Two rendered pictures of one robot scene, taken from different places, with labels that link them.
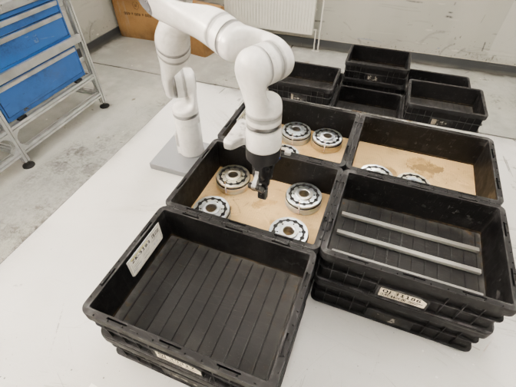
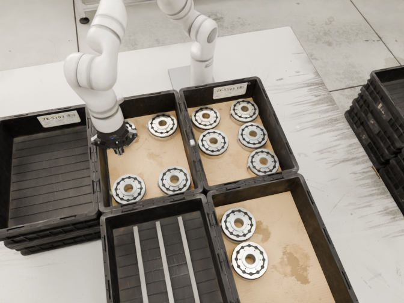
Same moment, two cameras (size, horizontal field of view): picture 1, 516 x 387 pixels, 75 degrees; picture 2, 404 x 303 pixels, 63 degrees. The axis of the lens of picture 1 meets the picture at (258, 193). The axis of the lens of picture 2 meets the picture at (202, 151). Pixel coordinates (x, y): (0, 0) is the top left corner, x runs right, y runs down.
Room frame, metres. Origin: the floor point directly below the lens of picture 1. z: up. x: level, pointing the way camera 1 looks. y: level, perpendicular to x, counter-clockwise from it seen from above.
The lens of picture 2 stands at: (0.47, -0.54, 1.80)
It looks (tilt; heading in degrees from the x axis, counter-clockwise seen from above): 59 degrees down; 53
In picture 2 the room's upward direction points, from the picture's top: 3 degrees clockwise
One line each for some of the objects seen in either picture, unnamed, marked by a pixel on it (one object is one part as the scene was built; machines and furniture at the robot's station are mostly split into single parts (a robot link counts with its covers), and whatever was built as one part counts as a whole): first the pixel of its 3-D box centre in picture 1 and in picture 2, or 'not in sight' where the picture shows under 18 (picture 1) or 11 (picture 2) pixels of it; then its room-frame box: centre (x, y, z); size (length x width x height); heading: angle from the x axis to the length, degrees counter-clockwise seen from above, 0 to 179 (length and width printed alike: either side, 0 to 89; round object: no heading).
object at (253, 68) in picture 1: (260, 88); (92, 85); (0.56, 0.00, 1.25); 0.09 x 0.07 x 0.15; 133
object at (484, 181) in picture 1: (415, 168); (272, 254); (0.78, -0.48, 0.87); 0.40 x 0.30 x 0.11; 69
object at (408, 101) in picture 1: (431, 130); not in sight; (1.70, -1.04, 0.37); 0.40 x 0.30 x 0.45; 70
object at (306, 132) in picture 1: (296, 130); (252, 134); (0.99, -0.13, 0.86); 0.10 x 0.10 x 0.01
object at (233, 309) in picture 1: (209, 294); (50, 171); (0.36, 0.11, 0.87); 0.40 x 0.30 x 0.11; 69
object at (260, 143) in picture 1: (255, 130); (105, 107); (0.57, 0.01, 1.15); 0.11 x 0.09 x 0.06; 69
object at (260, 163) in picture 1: (262, 159); (112, 129); (0.57, -0.01, 1.08); 0.08 x 0.08 x 0.09
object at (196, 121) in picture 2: not in sight; (205, 116); (0.90, 0.02, 0.86); 0.10 x 0.10 x 0.01
